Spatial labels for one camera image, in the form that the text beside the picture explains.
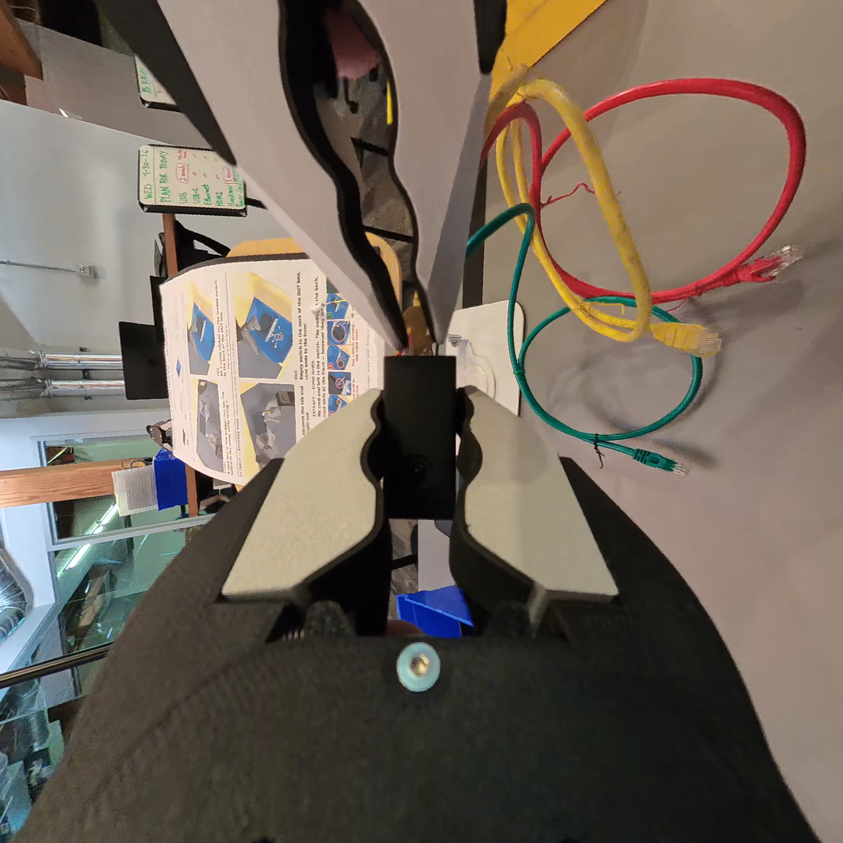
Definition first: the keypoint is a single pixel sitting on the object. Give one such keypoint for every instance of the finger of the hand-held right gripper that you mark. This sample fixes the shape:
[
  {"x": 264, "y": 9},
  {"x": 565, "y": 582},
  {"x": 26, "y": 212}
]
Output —
[
  {"x": 263, "y": 132},
  {"x": 441, "y": 132}
]

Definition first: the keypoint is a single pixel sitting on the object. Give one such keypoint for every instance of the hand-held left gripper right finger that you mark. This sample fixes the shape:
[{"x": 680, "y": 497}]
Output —
[{"x": 533, "y": 520}]

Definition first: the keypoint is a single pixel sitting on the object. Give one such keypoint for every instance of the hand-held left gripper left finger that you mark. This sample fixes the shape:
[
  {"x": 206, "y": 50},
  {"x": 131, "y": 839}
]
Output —
[{"x": 309, "y": 514}]

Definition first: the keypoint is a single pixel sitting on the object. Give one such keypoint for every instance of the black ethernet port block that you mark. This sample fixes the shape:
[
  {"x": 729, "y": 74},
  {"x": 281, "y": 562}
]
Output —
[{"x": 420, "y": 434}]

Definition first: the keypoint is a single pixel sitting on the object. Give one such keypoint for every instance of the person's right hand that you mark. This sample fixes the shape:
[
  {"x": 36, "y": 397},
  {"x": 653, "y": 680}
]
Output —
[{"x": 359, "y": 46}]

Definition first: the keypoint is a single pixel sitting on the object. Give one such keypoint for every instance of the small whiteboard green writing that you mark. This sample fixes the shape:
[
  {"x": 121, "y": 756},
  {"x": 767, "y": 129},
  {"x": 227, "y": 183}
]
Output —
[
  {"x": 155, "y": 82},
  {"x": 191, "y": 181}
]

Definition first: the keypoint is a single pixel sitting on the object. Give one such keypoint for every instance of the blue plastic bin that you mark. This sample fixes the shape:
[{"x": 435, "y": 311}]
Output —
[{"x": 434, "y": 612}]

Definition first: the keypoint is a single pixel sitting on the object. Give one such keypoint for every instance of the blue storage crate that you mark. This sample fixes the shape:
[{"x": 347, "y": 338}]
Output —
[{"x": 171, "y": 481}]

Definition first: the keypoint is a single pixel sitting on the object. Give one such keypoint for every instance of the yellow plastic bin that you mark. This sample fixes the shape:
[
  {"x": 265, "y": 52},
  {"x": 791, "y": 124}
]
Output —
[{"x": 546, "y": 26}]

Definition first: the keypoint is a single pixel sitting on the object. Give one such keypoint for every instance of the white base clear stand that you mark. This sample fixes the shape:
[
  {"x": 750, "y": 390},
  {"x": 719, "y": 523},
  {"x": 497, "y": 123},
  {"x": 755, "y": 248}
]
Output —
[{"x": 507, "y": 329}]

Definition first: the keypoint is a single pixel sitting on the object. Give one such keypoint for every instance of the printed instruction sheet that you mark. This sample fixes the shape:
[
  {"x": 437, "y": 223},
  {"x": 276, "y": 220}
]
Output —
[{"x": 217, "y": 329}]

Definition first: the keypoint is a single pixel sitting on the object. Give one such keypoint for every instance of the black flat monitor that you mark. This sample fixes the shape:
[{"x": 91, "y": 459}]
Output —
[{"x": 141, "y": 362}]

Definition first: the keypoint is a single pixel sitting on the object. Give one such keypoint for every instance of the shiny metal pipe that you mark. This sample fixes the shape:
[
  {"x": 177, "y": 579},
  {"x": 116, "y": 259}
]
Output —
[
  {"x": 66, "y": 360},
  {"x": 66, "y": 388}
]

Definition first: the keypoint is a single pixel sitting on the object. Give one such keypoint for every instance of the silver flexible duct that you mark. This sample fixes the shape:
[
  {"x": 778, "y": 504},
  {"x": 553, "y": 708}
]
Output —
[{"x": 13, "y": 593}]

